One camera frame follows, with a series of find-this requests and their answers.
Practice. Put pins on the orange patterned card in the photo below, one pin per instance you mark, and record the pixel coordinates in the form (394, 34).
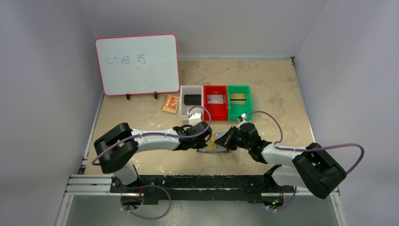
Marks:
(170, 104)

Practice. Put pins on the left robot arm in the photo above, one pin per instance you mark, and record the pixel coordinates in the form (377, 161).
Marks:
(116, 147)

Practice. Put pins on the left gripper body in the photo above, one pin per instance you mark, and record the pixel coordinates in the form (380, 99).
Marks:
(198, 144)

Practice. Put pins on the silver card in red bin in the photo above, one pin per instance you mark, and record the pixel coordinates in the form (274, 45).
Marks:
(215, 99)

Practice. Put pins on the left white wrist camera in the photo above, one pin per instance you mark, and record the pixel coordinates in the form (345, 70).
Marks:
(195, 118)

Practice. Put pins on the gold card in green bin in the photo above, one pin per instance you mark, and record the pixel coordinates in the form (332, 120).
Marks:
(238, 99)

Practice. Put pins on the aluminium frame rail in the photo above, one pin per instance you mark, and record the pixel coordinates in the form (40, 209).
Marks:
(100, 185)

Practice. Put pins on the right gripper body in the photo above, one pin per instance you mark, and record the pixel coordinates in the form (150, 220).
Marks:
(236, 139)

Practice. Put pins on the green plastic bin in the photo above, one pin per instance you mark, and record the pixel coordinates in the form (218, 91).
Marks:
(234, 111)

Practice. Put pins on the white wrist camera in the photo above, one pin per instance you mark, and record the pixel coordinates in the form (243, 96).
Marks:
(195, 118)
(242, 118)

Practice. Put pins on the pink framed whiteboard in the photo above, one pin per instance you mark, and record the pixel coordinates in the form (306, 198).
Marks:
(138, 65)

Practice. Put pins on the white plastic bin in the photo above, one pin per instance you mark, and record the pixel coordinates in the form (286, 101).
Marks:
(188, 89)

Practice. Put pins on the black card in white bin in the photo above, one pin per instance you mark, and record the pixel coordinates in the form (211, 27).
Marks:
(192, 99)

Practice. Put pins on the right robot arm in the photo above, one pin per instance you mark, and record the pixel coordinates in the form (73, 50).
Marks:
(316, 171)

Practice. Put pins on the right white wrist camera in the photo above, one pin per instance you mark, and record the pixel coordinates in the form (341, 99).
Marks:
(242, 118)

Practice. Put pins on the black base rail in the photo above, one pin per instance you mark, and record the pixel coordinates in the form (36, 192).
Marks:
(249, 188)

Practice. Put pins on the red plastic bin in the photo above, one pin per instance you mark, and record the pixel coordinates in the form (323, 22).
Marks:
(217, 112)

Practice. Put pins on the brown leather card holder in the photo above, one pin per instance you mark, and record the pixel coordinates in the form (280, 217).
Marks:
(219, 149)

